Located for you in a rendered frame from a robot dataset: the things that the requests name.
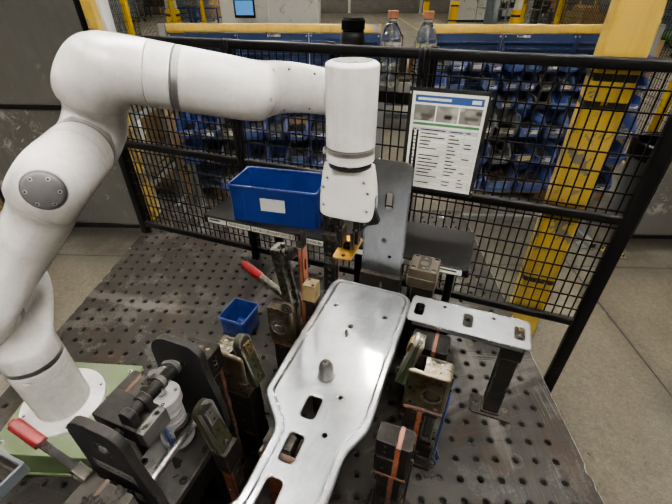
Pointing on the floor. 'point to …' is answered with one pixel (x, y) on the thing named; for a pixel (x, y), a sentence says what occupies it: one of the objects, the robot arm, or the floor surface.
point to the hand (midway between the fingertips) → (348, 236)
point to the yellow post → (628, 15)
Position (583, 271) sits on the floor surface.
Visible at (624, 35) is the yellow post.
